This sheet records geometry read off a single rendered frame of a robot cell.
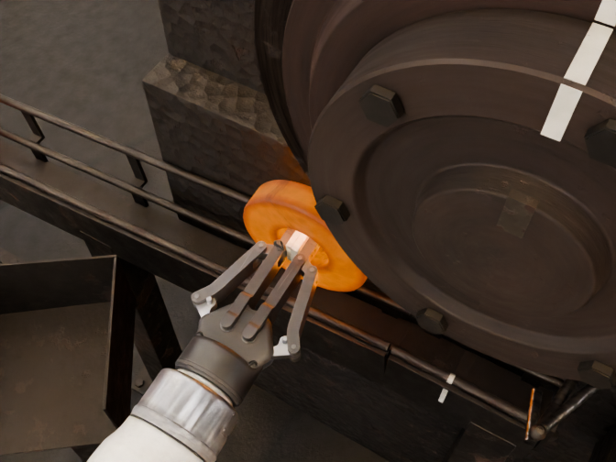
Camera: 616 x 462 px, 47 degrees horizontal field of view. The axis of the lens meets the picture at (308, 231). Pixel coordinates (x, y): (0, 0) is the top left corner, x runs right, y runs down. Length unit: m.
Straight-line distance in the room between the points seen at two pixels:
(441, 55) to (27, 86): 1.96
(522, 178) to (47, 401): 0.74
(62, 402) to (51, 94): 1.36
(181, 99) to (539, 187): 0.55
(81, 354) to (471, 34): 0.76
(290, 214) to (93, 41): 1.68
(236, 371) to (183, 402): 0.06
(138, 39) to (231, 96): 1.47
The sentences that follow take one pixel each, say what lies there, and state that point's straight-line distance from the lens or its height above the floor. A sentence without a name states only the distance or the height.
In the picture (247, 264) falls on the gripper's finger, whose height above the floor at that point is 0.85.
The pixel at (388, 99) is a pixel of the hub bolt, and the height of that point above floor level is 1.21.
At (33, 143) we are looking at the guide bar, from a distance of 1.19.
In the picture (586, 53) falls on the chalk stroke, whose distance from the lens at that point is 0.36.
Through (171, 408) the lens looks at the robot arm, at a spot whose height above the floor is 0.87.
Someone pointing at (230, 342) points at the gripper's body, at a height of 0.85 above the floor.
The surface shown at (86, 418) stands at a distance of 0.97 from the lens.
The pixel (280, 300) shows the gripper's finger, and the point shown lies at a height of 0.85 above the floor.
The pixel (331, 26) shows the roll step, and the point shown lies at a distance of 0.46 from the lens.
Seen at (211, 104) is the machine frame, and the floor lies 0.87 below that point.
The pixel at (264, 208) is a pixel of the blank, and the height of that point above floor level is 0.88.
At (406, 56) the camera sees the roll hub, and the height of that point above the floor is 1.23.
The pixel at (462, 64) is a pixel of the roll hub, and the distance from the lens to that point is 0.36.
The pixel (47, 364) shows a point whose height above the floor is 0.60.
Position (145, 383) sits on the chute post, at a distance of 1.63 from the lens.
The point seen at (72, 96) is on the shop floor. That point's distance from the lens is 2.19.
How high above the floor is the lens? 1.48
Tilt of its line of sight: 56 degrees down
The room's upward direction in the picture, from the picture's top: straight up
